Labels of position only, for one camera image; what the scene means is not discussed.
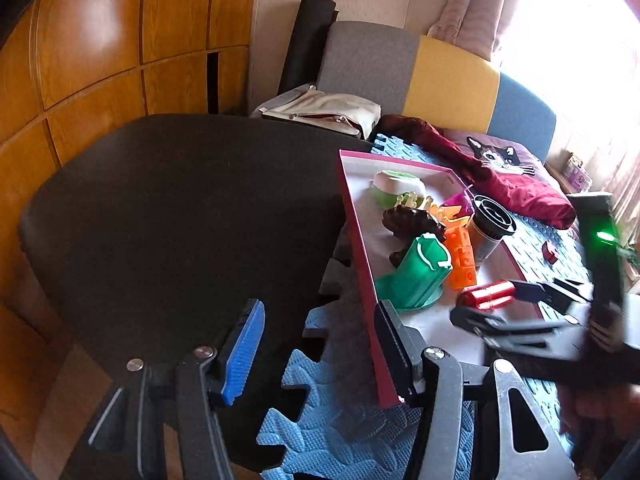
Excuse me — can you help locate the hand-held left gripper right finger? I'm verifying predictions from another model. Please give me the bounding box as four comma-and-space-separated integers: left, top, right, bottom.
374, 300, 581, 480

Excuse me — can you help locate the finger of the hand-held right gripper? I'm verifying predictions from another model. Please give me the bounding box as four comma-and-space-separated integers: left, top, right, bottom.
507, 279, 596, 314
449, 305, 588, 362

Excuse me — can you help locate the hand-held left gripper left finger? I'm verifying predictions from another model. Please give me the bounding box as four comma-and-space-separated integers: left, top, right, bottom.
60, 299, 266, 480

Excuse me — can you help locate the red cylinder toy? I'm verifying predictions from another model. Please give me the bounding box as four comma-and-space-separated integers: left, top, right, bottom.
457, 281, 516, 310

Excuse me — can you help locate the clear cup with black lid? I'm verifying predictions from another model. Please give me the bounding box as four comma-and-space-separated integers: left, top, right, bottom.
467, 194, 518, 266

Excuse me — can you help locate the pink-rimmed white tray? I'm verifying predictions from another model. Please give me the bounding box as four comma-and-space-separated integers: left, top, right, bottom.
338, 149, 591, 408

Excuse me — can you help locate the green cylinder toy with base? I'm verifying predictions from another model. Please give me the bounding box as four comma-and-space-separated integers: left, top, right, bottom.
375, 233, 453, 310

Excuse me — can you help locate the orange block toy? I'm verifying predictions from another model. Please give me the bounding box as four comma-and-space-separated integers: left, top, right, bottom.
444, 227, 479, 291

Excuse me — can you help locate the small printed box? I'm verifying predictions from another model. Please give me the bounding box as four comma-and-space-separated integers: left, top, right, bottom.
565, 152, 592, 192

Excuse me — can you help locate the blue foam mat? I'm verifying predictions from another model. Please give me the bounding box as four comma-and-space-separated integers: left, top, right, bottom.
256, 132, 640, 480

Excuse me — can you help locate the dark red cloth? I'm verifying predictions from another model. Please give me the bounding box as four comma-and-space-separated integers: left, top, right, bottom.
372, 115, 577, 231

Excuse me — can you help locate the dark brown toy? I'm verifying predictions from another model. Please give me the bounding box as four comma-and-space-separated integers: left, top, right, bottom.
382, 206, 447, 243

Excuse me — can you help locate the magenta spool toy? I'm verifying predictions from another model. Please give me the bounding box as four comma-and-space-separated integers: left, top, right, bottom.
440, 191, 475, 220

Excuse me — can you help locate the yellow green translucent toy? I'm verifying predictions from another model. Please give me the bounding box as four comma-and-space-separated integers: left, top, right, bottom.
394, 191, 436, 212

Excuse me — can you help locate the purple cat pillow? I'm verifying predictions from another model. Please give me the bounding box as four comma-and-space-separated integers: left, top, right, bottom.
442, 127, 566, 196

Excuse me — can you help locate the green and white toy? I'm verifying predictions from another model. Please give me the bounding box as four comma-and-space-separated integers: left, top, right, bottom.
372, 170, 427, 208

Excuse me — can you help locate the beige cloth bag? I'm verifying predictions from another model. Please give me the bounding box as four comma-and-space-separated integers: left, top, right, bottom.
250, 85, 382, 139

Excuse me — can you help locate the grey yellow blue sofa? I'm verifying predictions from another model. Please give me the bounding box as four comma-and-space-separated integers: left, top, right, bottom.
317, 21, 557, 162

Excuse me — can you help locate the beige curtain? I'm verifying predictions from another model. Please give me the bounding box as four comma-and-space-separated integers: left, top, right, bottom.
427, 0, 516, 61

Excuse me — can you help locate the black rolled mat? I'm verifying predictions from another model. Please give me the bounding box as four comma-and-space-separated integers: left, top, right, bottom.
277, 0, 338, 97

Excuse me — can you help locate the wooden wardrobe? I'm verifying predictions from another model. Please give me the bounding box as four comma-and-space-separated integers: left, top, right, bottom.
0, 0, 261, 411

